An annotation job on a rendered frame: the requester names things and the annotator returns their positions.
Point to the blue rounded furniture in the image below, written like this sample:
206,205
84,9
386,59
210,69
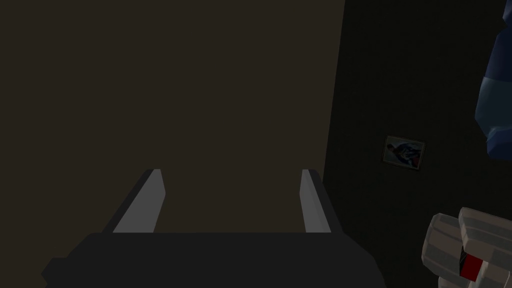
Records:
496,104

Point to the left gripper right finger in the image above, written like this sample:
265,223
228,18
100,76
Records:
314,208

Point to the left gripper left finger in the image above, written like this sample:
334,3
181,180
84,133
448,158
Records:
144,204

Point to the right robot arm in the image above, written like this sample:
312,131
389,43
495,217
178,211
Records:
460,248

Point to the framed picture on wall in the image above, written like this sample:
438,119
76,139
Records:
404,152

